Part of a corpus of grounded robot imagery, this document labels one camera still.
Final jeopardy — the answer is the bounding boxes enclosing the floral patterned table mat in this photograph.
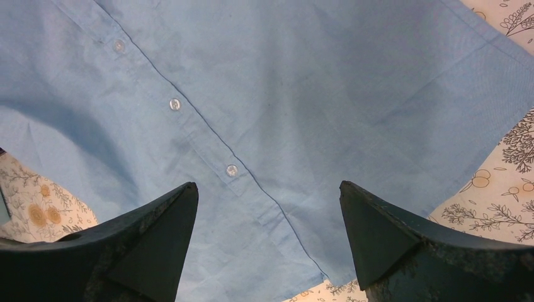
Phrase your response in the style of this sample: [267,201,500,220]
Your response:
[0,0,534,302]

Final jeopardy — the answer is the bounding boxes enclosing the light blue button shirt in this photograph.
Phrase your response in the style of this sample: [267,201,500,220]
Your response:
[0,0,534,302]

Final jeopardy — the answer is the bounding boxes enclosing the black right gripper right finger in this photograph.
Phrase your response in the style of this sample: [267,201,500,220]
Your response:
[340,181,533,301]

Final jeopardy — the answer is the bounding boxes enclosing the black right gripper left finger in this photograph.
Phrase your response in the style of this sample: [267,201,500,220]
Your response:
[1,182,198,301]

